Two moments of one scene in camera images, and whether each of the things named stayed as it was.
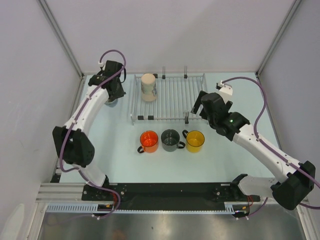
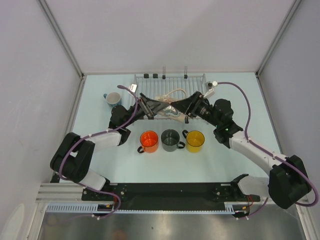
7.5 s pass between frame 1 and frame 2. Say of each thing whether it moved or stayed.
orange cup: stayed
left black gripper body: moved
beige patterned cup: moved
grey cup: stayed
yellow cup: stayed
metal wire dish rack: stayed
